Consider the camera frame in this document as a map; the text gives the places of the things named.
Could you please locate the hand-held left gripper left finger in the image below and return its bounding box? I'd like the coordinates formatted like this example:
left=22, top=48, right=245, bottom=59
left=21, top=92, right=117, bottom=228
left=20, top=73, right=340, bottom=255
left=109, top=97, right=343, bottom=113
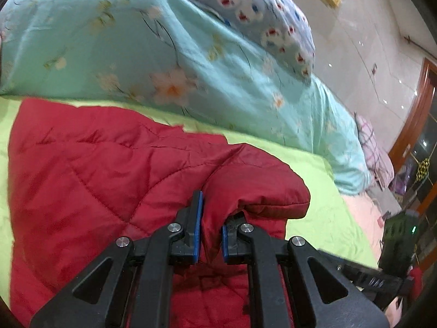
left=29, top=191, right=205, bottom=328

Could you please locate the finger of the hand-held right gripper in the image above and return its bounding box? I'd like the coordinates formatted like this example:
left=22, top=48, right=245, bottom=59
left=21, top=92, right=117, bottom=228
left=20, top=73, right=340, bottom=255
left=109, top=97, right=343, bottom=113
left=321, top=250, right=414, bottom=298

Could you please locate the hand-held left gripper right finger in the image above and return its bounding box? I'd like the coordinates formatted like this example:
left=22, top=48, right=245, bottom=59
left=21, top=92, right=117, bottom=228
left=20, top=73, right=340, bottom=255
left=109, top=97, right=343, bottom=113
left=221, top=211, right=390, bottom=328

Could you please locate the red quilted jacket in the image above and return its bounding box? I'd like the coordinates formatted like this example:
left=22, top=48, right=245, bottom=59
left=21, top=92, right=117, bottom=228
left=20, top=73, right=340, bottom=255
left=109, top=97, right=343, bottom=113
left=8, top=98, right=311, bottom=328

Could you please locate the pink bed sheet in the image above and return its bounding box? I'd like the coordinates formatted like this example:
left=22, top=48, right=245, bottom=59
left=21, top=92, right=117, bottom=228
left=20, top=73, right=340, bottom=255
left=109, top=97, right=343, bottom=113
left=341, top=191, right=388, bottom=263

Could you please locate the green blanket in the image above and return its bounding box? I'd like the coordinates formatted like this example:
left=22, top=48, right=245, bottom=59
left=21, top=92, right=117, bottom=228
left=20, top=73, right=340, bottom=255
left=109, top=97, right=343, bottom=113
left=0, top=96, right=379, bottom=270

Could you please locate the pink plaid pillow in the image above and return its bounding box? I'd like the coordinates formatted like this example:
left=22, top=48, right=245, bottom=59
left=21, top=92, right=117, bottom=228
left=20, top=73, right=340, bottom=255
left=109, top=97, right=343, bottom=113
left=353, top=112, right=395, bottom=188

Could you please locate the teal floral quilt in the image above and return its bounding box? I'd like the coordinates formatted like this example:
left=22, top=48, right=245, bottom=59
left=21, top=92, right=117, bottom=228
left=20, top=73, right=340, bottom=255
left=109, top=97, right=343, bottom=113
left=0, top=0, right=373, bottom=195

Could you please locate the dark curtain rod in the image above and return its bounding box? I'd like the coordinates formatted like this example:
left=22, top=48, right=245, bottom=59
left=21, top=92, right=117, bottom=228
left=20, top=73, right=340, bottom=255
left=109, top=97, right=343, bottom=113
left=404, top=35, right=437, bottom=60

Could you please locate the blue printed pillow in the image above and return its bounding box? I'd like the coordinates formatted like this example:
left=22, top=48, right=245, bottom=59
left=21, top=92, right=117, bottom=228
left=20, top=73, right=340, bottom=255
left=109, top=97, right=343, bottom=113
left=153, top=0, right=316, bottom=81

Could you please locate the wooden door frame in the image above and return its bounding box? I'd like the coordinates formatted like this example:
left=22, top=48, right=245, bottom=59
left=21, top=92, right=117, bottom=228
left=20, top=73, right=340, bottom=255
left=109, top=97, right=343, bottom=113
left=388, top=57, right=437, bottom=274

